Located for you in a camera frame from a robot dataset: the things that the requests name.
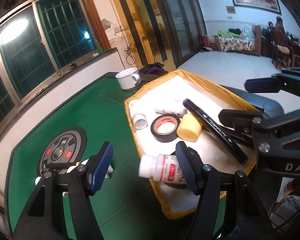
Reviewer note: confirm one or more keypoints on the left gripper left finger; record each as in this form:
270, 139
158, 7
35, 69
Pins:
43, 214

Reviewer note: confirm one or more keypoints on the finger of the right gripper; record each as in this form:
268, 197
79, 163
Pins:
287, 80
238, 125

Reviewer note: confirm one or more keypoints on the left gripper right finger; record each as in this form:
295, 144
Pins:
245, 216

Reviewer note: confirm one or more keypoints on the black marker purple cap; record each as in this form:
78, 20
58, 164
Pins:
217, 131

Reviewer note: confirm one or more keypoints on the yellow round jar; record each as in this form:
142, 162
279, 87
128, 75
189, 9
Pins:
189, 128

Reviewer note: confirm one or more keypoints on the white bottle green label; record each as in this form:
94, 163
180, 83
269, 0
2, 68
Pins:
171, 107

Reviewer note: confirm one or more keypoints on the black tape roll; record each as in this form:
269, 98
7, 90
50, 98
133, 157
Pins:
164, 127

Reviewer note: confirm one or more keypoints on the white bottle red label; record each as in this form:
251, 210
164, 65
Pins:
163, 168

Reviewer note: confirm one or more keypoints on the white power adapter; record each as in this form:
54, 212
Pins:
109, 171

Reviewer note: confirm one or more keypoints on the black gold pen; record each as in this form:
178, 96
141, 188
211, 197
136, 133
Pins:
61, 166

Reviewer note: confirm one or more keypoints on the seated person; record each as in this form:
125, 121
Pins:
282, 39

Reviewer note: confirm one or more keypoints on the round table control panel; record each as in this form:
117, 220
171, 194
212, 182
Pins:
66, 147

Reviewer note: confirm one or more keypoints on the sofa with blanket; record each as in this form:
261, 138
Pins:
249, 41

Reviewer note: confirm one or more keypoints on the yellow-edged white tray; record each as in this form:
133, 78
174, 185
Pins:
210, 97

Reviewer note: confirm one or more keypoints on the small white bottle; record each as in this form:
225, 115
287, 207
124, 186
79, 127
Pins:
137, 115

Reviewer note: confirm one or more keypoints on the purple black bag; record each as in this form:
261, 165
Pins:
152, 68

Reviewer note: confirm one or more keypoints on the white ceramic mug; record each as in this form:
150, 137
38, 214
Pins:
128, 79

